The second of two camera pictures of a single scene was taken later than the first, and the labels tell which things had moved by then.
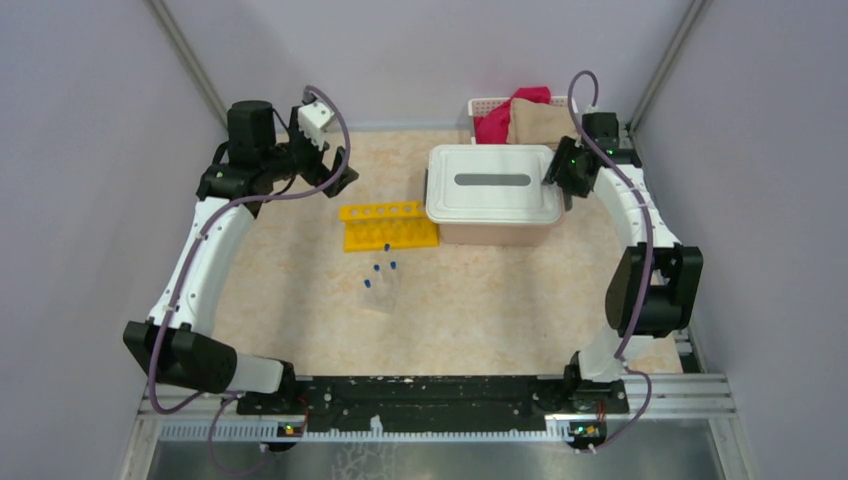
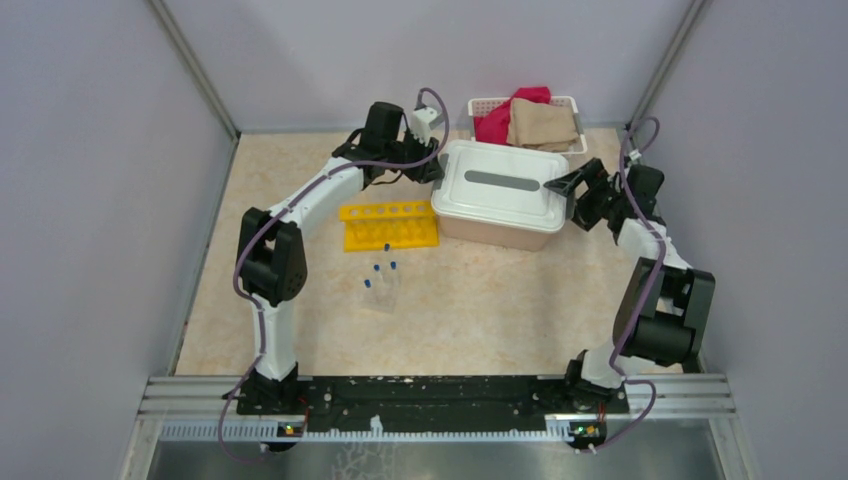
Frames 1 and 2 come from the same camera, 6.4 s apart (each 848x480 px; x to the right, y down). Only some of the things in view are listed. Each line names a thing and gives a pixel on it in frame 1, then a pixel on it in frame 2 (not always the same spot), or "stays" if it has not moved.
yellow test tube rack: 374,226 stays
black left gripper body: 300,156 to 412,150
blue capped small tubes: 393,266 stays
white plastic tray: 491,184 stays
